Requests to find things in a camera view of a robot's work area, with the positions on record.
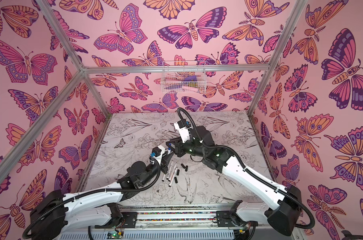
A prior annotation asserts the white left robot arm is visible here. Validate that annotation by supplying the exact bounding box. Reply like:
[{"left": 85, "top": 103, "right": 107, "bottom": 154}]
[{"left": 22, "top": 147, "right": 173, "bottom": 240}]

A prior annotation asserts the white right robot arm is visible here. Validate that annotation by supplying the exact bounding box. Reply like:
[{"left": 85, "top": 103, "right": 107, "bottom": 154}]
[{"left": 166, "top": 123, "right": 303, "bottom": 236}]

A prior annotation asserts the green circuit board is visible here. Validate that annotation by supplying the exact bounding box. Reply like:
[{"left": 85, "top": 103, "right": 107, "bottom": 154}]
[{"left": 107, "top": 232, "right": 123, "bottom": 240}]

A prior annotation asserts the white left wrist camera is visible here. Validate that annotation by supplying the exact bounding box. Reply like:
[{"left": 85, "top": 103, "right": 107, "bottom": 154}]
[{"left": 149, "top": 145, "right": 167, "bottom": 165}]

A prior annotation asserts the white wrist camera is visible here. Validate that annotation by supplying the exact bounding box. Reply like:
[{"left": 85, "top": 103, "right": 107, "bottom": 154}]
[
  {"left": 173, "top": 121, "right": 191, "bottom": 144},
  {"left": 149, "top": 145, "right": 167, "bottom": 165}
]

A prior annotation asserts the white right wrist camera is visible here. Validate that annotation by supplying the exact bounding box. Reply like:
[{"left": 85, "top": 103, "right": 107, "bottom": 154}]
[{"left": 173, "top": 121, "right": 191, "bottom": 144}]

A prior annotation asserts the white wire basket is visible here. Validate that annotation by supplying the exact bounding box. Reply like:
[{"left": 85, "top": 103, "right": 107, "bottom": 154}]
[{"left": 159, "top": 61, "right": 207, "bottom": 94}]

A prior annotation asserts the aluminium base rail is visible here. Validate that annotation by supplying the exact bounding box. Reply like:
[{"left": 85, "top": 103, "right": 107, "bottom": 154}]
[{"left": 91, "top": 207, "right": 258, "bottom": 240}]

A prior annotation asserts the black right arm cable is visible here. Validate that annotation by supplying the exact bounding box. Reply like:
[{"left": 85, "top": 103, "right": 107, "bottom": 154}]
[{"left": 176, "top": 107, "right": 316, "bottom": 230}]

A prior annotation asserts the aluminium frame left beam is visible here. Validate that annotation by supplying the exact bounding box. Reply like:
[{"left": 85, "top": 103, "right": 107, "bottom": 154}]
[{"left": 0, "top": 71, "right": 83, "bottom": 184}]

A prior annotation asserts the aluminium frame post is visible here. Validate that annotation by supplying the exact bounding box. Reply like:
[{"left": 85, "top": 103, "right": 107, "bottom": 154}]
[
  {"left": 36, "top": 0, "right": 109, "bottom": 117},
  {"left": 247, "top": 0, "right": 308, "bottom": 117}
]

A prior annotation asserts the aluminium frame right post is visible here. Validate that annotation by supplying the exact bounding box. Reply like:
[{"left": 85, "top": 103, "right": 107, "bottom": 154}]
[{"left": 247, "top": 0, "right": 308, "bottom": 117}]

